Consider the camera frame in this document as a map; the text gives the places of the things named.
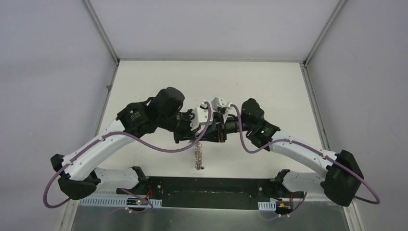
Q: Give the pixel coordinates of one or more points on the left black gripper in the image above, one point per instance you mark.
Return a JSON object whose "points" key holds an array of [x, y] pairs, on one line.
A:
{"points": [[190, 133]]}

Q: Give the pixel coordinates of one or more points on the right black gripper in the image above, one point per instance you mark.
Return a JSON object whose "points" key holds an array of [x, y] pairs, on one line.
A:
{"points": [[219, 131]]}

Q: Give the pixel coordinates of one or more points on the metal disc keyring holder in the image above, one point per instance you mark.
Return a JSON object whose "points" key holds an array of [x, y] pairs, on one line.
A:
{"points": [[198, 156]]}

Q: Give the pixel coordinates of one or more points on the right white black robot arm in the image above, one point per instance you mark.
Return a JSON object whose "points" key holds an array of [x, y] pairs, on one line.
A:
{"points": [[335, 175]]}

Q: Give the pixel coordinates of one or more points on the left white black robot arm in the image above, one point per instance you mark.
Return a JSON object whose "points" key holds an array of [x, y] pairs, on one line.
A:
{"points": [[79, 173]]}

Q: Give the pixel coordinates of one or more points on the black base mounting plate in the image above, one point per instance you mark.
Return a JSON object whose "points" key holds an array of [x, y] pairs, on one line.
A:
{"points": [[214, 193]]}

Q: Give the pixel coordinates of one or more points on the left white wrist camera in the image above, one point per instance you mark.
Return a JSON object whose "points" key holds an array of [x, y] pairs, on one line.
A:
{"points": [[201, 116]]}

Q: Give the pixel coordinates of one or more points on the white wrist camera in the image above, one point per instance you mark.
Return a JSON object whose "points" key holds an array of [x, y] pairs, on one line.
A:
{"points": [[201, 116], [221, 105]]}

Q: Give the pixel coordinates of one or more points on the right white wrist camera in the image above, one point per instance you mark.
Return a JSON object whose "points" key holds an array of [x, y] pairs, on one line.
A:
{"points": [[221, 105]]}

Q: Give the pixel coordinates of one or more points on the right white cable duct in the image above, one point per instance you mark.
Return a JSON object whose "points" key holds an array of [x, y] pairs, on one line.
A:
{"points": [[267, 206]]}

